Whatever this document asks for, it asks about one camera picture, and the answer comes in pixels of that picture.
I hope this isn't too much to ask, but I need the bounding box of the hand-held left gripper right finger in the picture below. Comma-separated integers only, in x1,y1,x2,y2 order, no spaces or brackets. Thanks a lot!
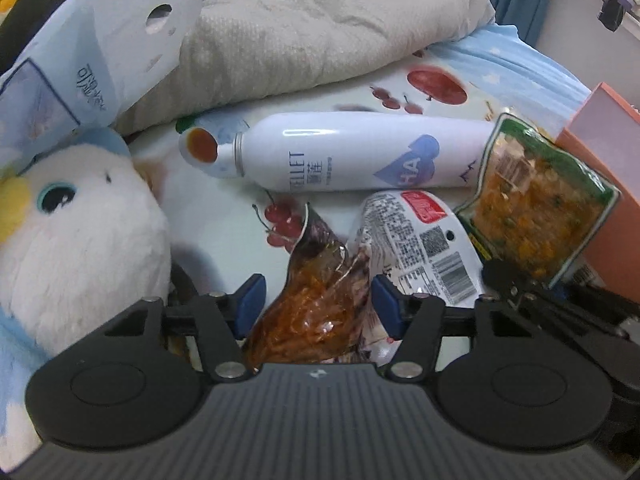
371,274,533,381

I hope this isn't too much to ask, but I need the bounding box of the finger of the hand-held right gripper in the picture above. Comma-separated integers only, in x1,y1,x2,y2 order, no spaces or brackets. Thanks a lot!
481,259,632,347

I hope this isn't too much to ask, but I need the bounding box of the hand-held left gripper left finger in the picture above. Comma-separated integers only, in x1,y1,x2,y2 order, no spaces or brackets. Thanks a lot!
102,274,267,382

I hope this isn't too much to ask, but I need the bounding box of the clear red-brown snack packet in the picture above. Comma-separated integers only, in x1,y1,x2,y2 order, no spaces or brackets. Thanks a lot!
242,202,373,366

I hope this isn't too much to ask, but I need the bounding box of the white barcode snack packet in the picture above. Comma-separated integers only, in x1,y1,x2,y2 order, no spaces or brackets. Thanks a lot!
350,189,485,356

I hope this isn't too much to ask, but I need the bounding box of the orange cardboard box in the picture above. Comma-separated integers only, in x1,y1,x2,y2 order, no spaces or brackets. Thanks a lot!
555,81,640,306

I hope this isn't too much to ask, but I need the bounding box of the green-edged snack packet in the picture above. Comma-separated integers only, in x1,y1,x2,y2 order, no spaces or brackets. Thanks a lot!
457,112,622,288

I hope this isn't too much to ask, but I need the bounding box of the fruit print mat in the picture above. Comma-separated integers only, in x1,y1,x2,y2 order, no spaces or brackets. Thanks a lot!
127,45,566,361

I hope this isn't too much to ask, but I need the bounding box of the white spray bottle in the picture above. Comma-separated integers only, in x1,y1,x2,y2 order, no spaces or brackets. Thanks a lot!
178,111,501,193

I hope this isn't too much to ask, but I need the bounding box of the white plush bird toy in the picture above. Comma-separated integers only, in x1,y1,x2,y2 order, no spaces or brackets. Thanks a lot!
0,127,173,461

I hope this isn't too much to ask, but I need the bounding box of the grey duvet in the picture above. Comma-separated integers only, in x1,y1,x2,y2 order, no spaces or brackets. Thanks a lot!
117,0,497,136

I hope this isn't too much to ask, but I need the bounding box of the light blue plastic bag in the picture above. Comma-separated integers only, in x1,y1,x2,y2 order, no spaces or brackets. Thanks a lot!
0,0,213,176

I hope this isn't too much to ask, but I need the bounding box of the black jacket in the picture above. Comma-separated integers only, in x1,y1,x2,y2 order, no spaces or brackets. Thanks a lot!
0,0,286,73

